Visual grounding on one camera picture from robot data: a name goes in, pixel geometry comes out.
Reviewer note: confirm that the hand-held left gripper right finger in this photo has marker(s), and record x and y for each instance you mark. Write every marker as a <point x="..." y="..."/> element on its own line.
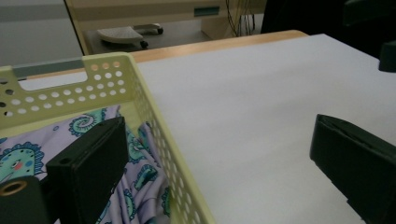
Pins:
<point x="361" y="168"/>

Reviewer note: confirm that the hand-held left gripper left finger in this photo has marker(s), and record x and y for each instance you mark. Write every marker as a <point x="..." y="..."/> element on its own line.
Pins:
<point x="88" y="161"/>

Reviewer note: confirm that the purple seahorse print cloth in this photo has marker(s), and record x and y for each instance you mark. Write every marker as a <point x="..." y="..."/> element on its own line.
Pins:
<point x="141" y="193"/>

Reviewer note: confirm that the pale yellow perforated plastic basket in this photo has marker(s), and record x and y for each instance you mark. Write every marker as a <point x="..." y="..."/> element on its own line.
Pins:
<point x="149" y="102"/>

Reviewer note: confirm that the grey chair base with casters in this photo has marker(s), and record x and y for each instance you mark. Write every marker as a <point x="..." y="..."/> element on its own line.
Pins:
<point x="124" y="34"/>

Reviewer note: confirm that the white cabinet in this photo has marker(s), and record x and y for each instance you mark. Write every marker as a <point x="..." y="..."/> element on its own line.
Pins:
<point x="34" y="31"/>

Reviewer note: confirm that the light wooden desk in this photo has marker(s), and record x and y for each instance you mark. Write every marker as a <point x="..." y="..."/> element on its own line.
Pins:
<point x="155" y="12"/>

